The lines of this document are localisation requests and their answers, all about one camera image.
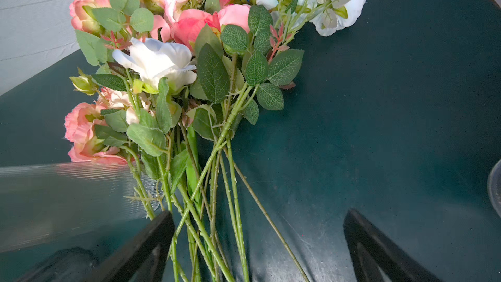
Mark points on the large pink rose stem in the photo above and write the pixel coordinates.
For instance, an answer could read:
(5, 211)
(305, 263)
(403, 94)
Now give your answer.
(190, 23)

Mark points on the white rose stem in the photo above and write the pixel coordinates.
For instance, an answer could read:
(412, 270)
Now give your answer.
(176, 127)

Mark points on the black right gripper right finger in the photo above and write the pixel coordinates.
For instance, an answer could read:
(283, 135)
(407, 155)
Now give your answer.
(374, 254)

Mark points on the small pink rose spray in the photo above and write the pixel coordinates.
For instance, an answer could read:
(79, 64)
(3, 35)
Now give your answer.
(108, 17)

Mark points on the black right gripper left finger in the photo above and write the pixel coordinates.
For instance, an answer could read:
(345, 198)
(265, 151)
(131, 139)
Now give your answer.
(146, 253)

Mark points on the clear ribbed glass vase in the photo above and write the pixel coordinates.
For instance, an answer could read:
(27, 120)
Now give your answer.
(43, 203)

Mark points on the peach pink peony spray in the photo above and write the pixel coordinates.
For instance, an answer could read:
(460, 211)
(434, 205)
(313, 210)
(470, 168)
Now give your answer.
(80, 126)

